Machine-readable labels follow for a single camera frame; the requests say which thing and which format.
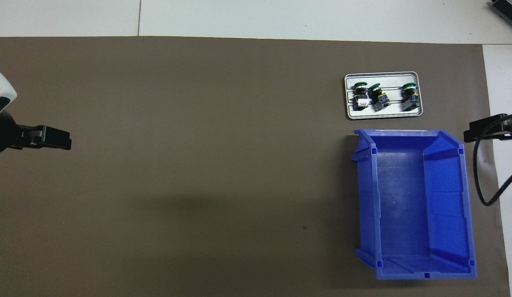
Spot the blue plastic storage bin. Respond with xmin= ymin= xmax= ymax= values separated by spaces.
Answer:
xmin=351 ymin=129 xmax=477 ymax=281

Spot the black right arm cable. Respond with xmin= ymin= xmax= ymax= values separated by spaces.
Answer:
xmin=472 ymin=119 xmax=512 ymax=207

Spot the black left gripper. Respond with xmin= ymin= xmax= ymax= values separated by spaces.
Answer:
xmin=0 ymin=111 xmax=72 ymax=156

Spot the grey metal tray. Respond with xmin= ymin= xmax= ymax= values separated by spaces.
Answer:
xmin=344 ymin=72 xmax=424 ymax=120

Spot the green push button switch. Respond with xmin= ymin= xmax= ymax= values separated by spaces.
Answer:
xmin=368 ymin=83 xmax=391 ymax=112
xmin=401 ymin=82 xmax=420 ymax=112
xmin=353 ymin=82 xmax=370 ymax=112

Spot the grey ribbed metal device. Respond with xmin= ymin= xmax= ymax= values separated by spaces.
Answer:
xmin=489 ymin=0 xmax=512 ymax=27

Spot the brown table mat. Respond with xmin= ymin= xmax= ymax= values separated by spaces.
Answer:
xmin=0 ymin=36 xmax=512 ymax=297

